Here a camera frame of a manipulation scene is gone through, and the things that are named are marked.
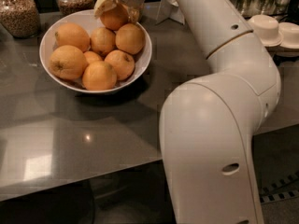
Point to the white ceramic bowl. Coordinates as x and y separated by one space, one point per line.
87 21

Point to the small hidden orange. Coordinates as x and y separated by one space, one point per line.
92 57

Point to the right glass cereal jar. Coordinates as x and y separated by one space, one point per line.
140 10

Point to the white folded card stand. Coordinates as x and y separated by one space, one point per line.
169 9

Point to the left glass cereal jar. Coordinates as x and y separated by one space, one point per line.
20 17

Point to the glass cup right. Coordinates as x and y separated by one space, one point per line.
281 6

